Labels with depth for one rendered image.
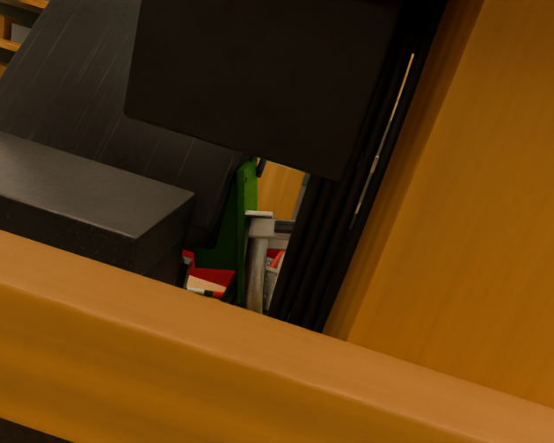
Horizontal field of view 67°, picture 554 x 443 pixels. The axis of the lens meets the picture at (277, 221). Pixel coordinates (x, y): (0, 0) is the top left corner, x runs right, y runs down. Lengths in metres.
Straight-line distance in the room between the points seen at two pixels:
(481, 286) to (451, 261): 0.02
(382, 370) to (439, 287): 0.06
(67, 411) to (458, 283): 0.23
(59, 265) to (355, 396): 0.18
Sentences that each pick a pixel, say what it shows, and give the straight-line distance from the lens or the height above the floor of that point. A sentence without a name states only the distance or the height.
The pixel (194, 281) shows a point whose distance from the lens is 1.04.
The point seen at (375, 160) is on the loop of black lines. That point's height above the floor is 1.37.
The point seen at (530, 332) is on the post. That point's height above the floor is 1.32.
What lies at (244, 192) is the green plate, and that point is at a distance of 0.60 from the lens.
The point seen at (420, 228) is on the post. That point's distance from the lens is 0.24.
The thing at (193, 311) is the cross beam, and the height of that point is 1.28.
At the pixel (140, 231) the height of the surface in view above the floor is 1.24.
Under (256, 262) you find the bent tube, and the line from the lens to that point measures 0.59.
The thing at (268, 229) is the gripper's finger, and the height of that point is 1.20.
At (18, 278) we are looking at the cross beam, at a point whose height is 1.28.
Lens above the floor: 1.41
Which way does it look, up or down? 19 degrees down
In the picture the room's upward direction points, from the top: 17 degrees clockwise
